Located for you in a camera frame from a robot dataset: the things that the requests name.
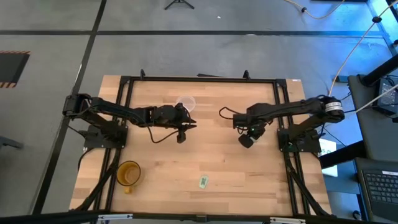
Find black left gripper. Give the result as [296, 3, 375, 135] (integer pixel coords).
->
[151, 103, 198, 131]

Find clear plastic cup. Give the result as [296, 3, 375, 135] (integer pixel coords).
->
[175, 95, 197, 113]

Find green sweetener packet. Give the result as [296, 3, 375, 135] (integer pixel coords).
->
[198, 174, 210, 190]

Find white paper sheet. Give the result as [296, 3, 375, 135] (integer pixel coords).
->
[318, 138, 339, 178]

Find yellow glass mug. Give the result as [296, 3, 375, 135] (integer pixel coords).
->
[115, 159, 142, 195]

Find grey side desk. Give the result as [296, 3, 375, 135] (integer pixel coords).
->
[347, 73, 398, 162]

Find black tripod stand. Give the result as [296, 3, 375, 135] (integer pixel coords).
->
[164, 0, 196, 11]

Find laptop keyboard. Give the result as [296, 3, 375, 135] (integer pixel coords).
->
[354, 156, 398, 223]

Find floor hatch with hazard stripes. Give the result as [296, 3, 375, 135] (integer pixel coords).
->
[0, 50, 31, 89]

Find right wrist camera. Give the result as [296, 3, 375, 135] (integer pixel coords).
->
[238, 133, 255, 149]

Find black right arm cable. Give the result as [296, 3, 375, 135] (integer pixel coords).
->
[218, 106, 238, 121]

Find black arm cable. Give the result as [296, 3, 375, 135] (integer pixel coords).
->
[145, 117, 182, 144]
[218, 106, 238, 121]

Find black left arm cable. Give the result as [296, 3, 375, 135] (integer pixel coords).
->
[145, 117, 182, 144]

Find black table frame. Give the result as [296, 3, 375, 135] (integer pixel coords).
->
[70, 68, 332, 218]

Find long beige cable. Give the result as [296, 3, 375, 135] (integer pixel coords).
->
[327, 2, 395, 97]

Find beige floor cable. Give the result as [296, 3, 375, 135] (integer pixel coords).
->
[283, 0, 346, 21]

